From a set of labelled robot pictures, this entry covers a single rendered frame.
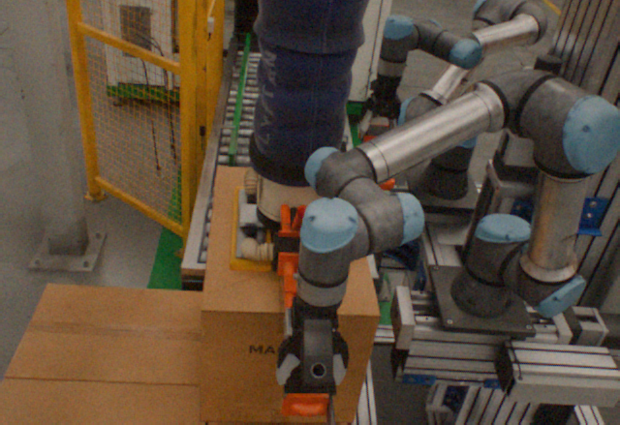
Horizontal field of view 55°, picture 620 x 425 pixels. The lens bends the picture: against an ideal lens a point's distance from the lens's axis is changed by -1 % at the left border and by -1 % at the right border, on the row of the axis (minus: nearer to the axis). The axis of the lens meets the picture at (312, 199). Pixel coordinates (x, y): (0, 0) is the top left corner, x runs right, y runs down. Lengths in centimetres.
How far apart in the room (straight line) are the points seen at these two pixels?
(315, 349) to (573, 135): 53
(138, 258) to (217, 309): 183
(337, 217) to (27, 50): 202
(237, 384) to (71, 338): 70
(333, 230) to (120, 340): 132
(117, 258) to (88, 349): 120
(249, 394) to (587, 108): 101
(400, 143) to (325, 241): 26
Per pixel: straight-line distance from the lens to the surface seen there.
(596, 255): 175
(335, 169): 95
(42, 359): 202
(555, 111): 107
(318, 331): 92
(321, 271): 84
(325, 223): 80
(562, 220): 121
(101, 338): 204
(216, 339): 142
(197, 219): 240
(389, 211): 88
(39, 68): 269
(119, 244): 325
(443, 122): 105
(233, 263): 144
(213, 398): 158
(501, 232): 139
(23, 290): 308
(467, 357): 162
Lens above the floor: 203
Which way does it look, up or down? 34 degrees down
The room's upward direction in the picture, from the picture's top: 7 degrees clockwise
